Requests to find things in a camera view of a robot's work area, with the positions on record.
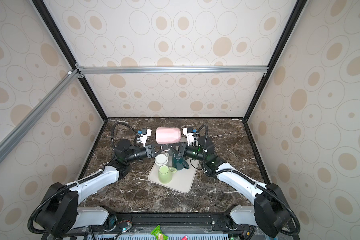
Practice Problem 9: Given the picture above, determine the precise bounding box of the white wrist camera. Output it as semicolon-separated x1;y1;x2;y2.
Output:
138;129;152;147
183;127;198;147

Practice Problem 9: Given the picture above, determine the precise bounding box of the white mug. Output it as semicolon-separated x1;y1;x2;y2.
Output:
155;153;170;167

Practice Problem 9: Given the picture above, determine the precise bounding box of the beige plastic tray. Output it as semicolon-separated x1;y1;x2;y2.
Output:
148;156;199;194

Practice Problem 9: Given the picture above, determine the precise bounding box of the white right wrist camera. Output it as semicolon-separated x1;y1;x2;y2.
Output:
183;127;198;147

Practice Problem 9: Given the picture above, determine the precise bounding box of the black corner frame post right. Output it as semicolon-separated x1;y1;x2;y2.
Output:
243;0;308;123

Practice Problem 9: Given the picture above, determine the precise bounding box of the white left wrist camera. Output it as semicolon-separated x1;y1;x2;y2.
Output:
138;129;152;147

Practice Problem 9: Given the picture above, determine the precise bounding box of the light green mug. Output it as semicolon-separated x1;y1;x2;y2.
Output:
158;165;177;184

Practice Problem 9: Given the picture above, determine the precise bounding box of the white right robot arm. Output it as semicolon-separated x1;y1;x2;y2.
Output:
166;125;301;238

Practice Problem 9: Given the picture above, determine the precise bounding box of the aluminium rail left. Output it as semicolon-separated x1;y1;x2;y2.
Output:
0;70;79;164

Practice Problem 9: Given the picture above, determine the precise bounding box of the aluminium rail back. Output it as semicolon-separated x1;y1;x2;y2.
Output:
78;66;269;74

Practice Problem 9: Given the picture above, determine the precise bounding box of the black corner frame post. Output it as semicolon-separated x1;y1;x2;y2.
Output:
32;0;108;122
243;0;308;123

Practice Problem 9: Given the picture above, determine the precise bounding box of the black corner frame post left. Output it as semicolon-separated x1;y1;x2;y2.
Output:
32;0;108;122

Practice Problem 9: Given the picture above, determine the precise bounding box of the green snack packet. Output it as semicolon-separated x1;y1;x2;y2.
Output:
151;225;169;240

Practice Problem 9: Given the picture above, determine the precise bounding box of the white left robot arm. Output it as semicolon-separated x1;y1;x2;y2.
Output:
27;123;168;238

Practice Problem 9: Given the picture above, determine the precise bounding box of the dark green faceted mug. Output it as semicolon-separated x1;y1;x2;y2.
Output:
172;153;190;171

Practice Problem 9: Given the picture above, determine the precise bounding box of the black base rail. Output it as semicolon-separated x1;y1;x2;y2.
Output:
74;212;295;240

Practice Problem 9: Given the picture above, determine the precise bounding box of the aluminium rail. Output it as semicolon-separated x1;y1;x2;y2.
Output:
78;66;269;74
0;70;79;164

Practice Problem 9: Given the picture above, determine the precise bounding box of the pink faceted mug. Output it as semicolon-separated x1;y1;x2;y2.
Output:
156;128;182;145

